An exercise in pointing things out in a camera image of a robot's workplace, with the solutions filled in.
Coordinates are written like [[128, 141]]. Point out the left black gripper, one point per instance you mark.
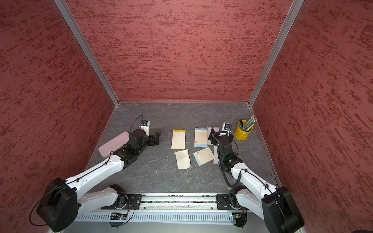
[[152, 142]]

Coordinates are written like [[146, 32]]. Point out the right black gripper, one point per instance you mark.
[[214, 136]]

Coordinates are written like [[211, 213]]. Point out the blue memo pad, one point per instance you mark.
[[201, 138]]

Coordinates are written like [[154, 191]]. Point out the purple memo pad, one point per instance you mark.
[[211, 131]]

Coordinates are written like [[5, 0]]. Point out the torn blue page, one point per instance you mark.
[[204, 156]]

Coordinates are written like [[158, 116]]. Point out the yellow memo pad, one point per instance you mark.
[[178, 139]]

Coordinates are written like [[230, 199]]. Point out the torn yellow page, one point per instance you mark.
[[183, 160]]

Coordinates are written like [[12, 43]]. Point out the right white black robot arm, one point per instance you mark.
[[274, 205]]

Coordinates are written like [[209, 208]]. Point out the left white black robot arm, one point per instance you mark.
[[66, 200]]

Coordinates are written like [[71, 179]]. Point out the yellow pen cup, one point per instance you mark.
[[241, 134]]

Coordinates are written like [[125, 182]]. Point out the bundle of pencils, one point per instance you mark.
[[248, 124]]

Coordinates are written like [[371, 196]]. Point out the pink pencil case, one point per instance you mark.
[[114, 144]]

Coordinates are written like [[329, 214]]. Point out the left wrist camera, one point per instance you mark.
[[145, 125]]

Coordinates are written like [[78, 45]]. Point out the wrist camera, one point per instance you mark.
[[145, 125], [227, 127]]

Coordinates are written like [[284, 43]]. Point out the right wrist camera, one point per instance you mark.
[[227, 127]]

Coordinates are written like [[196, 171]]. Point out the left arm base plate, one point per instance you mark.
[[124, 202]]

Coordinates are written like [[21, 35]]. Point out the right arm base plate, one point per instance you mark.
[[225, 202]]

